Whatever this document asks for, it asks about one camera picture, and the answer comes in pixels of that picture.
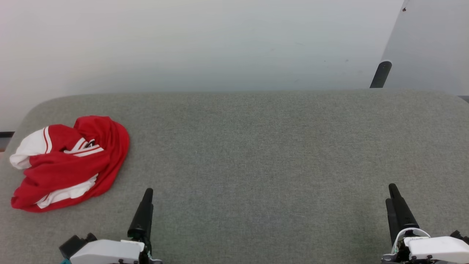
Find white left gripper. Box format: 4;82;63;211
70;188;162;264

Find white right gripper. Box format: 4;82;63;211
381;183;469;264

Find red white basketball jersey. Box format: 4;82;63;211
10;115;130;213

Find black pole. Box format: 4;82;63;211
370;60;392;88

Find light grey partition panel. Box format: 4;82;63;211
381;0;469;96

